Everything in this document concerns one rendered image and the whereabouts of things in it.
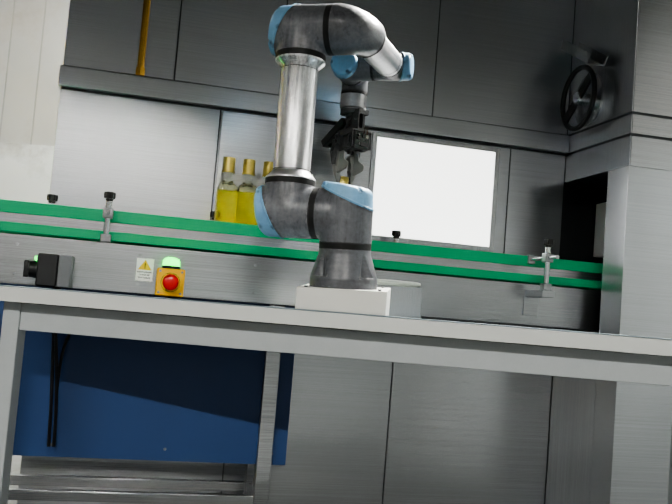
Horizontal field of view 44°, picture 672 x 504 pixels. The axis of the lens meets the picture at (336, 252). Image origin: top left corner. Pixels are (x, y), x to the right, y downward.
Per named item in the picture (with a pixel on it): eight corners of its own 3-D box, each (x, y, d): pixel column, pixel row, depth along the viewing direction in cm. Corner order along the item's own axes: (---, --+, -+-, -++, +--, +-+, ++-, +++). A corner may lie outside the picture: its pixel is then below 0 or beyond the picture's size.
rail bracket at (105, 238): (113, 244, 217) (118, 193, 218) (112, 242, 210) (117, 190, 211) (97, 243, 216) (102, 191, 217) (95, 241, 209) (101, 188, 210)
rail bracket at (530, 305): (534, 316, 254) (538, 242, 255) (561, 317, 237) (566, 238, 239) (519, 314, 253) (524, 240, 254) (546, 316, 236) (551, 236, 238)
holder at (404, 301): (388, 315, 241) (390, 288, 242) (420, 318, 214) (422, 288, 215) (330, 311, 237) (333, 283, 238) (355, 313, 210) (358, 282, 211)
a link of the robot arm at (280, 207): (311, 236, 182) (330, -7, 186) (246, 233, 186) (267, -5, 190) (325, 243, 193) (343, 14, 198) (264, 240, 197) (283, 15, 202)
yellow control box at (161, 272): (181, 298, 218) (184, 270, 219) (183, 299, 211) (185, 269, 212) (154, 296, 217) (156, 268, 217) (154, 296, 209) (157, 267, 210)
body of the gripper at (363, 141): (350, 148, 233) (353, 105, 234) (331, 151, 240) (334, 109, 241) (371, 152, 238) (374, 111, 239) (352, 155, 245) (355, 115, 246)
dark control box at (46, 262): (71, 290, 212) (74, 256, 213) (69, 289, 204) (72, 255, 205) (37, 287, 210) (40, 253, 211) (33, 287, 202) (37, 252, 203)
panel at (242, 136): (489, 252, 272) (496, 149, 274) (493, 252, 269) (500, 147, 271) (211, 224, 251) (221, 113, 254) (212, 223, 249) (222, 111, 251)
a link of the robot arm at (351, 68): (369, 46, 224) (378, 59, 235) (329, 47, 227) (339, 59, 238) (367, 75, 224) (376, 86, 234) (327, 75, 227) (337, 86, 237)
